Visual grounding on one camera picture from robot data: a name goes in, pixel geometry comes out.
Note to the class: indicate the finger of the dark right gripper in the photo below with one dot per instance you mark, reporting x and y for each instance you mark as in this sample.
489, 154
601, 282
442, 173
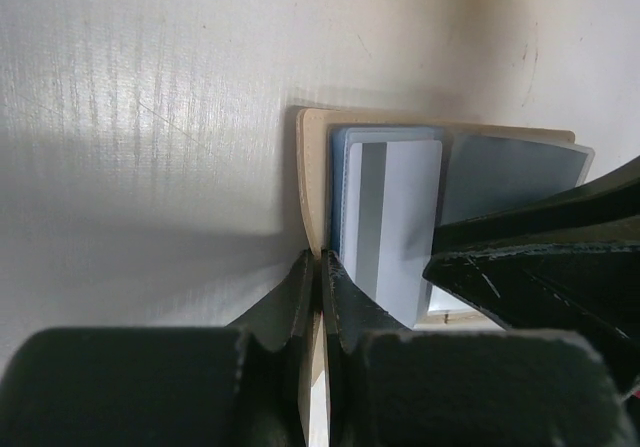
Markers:
568, 262

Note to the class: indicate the white credit card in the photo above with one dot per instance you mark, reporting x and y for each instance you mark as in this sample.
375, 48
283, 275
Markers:
393, 199

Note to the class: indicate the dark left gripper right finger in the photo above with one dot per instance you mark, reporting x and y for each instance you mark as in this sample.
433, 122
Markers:
391, 386

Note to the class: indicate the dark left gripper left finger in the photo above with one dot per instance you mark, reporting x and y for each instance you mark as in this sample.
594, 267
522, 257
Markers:
237, 385

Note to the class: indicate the beige card holder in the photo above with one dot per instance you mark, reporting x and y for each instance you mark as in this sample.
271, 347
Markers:
484, 170

